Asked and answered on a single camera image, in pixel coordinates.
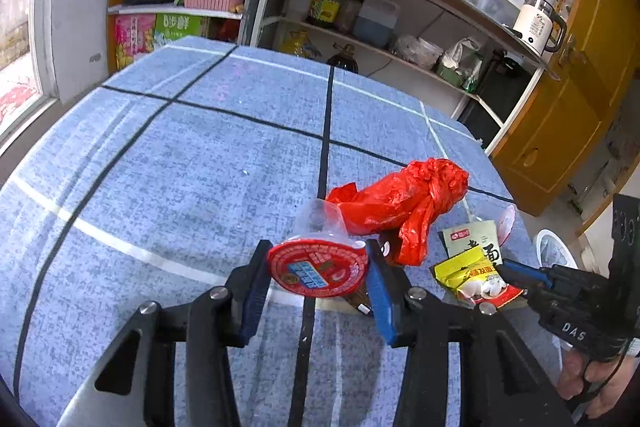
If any pink printed carton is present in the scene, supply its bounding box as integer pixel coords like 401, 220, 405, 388
114, 14, 157, 72

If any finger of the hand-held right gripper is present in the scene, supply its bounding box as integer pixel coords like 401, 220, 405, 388
500, 259, 556, 293

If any white pink wrapper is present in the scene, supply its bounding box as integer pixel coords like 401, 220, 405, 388
495, 203, 517, 244

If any blue plastic jug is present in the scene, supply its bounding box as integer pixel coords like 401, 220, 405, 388
352, 0, 401, 48

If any small yellow snack packet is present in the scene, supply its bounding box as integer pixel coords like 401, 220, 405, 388
432, 252, 526, 308

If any white rimmed bin with bag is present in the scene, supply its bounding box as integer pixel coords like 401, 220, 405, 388
535, 229, 581, 270

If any dark oil bottle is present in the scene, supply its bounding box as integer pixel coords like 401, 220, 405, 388
327, 44, 362, 72

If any crumpled clear plastic bag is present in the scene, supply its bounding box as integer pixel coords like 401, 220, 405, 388
392, 34, 426, 65

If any white plastic tub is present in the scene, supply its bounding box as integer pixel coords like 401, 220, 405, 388
415, 37, 446, 70

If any white bag in green bowl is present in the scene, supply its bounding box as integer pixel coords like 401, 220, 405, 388
435, 38, 483, 88

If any green food bag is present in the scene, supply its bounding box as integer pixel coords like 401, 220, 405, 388
462, 62, 484, 92

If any clear cup with red lid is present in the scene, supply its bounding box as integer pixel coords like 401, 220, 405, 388
266, 198, 371, 299

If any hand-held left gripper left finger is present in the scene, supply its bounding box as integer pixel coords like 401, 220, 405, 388
55, 239, 273, 427

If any person's right hand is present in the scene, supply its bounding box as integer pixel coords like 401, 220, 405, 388
556, 347, 640, 420

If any brown jar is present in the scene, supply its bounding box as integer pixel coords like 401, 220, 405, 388
335, 0, 363, 32

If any white electric kettle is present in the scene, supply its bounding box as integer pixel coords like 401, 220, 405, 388
512, 0, 568, 55

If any green printed carton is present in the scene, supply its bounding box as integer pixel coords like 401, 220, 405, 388
155, 13, 211, 52

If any red plastic bag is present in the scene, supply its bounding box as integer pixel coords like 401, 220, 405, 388
326, 158, 470, 268

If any yellow oil bottle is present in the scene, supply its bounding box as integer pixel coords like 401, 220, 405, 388
280, 29, 323, 60

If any white printed packet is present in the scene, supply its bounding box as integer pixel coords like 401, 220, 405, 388
439, 221, 503, 268

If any yellow wooden door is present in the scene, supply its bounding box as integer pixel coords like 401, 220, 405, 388
487, 0, 640, 218

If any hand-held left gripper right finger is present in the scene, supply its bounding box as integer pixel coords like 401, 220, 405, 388
365, 238, 576, 427

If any clear plastic lidded container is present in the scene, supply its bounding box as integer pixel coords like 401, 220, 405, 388
462, 0, 521, 28

